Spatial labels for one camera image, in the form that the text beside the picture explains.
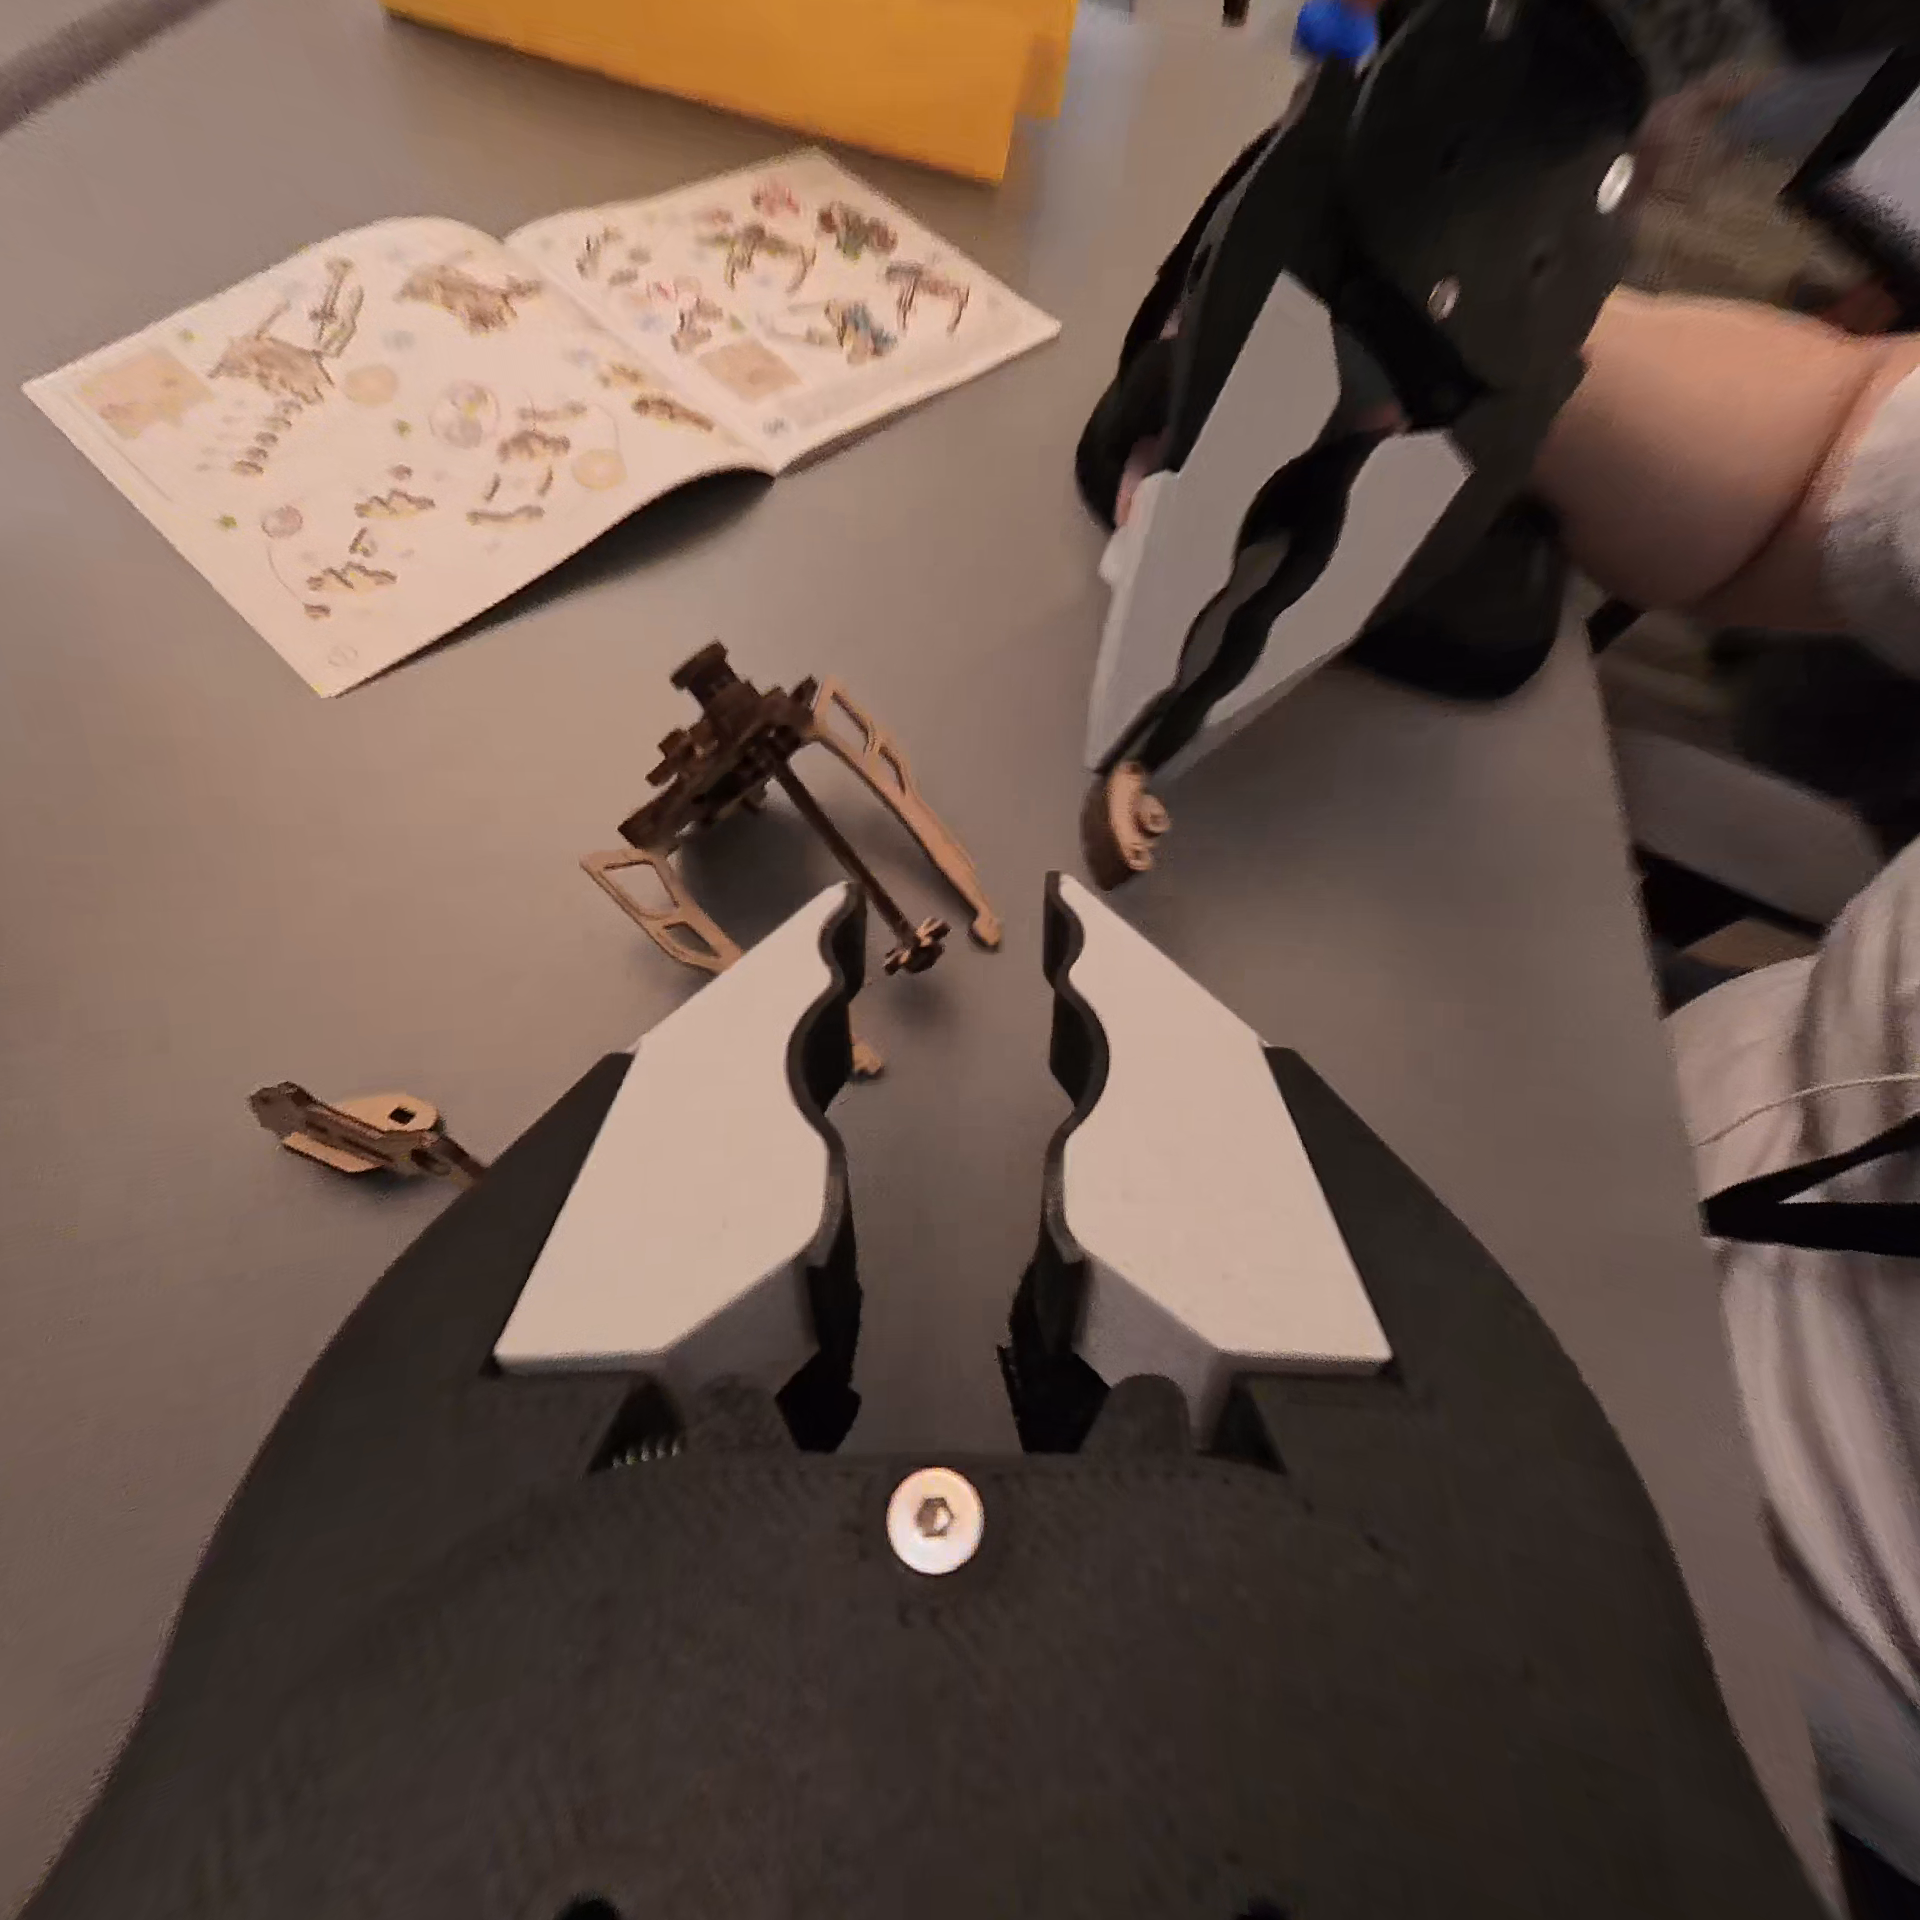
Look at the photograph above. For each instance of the instruction booklet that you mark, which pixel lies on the instruction booklet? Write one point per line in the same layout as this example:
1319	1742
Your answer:
450	447

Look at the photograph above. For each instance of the small round wooden part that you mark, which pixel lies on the small round wooden part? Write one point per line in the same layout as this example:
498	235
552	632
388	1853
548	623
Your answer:
1114	839

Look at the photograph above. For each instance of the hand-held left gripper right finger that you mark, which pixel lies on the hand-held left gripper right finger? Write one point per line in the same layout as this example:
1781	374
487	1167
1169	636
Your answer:
1202	1199

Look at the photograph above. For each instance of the person's right hand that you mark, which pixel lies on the person's right hand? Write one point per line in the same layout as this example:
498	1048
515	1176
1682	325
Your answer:
1695	447

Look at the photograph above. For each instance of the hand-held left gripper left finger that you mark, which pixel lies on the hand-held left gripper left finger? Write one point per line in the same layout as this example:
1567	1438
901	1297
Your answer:
705	1185

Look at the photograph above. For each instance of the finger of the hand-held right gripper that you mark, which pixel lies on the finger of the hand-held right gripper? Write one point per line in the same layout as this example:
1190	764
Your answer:
1184	602
1364	540

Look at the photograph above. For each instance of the wooden model assembly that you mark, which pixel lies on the wooden model assembly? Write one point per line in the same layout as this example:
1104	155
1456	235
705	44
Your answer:
717	747

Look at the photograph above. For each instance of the dark wooden bar part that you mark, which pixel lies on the dark wooden bar part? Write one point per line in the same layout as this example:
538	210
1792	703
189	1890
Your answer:
339	1123

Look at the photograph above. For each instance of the curved wooden arm part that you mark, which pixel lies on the curved wooden arm part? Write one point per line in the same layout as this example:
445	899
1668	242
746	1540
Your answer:
946	861

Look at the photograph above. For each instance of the small blue cap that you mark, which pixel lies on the small blue cap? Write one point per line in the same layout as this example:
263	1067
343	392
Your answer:
1336	26

